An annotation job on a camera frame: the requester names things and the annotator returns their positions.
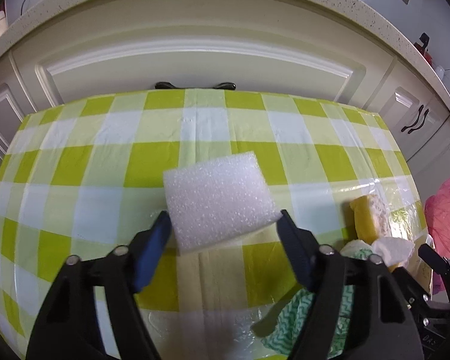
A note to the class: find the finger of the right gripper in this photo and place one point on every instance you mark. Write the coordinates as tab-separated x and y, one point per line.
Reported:
433	259

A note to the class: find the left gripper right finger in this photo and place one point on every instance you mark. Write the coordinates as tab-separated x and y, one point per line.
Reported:
381	325

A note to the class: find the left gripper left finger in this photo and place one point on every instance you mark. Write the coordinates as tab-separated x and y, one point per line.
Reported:
67	325

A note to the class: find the white tissue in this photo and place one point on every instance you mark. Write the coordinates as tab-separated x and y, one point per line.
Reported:
394	251

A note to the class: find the green wavy cleaning cloth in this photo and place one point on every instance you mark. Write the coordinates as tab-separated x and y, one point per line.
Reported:
293	315

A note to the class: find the yellow sponge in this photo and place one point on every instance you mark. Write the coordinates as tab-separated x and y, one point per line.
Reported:
371	218

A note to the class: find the white foam block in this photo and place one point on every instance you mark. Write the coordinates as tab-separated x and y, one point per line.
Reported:
218	201

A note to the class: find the white printed paper wrapper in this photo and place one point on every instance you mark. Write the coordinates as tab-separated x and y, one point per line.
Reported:
416	267

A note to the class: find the pink-lined trash bin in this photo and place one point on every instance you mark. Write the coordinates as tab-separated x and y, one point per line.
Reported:
437	215

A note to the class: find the white kitchen cabinets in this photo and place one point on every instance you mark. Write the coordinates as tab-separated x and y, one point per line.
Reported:
278	46

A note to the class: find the green checked tablecloth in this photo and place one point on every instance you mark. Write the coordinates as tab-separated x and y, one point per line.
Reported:
86	176

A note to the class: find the red lidded pot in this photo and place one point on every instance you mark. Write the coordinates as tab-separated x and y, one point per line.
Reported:
427	54

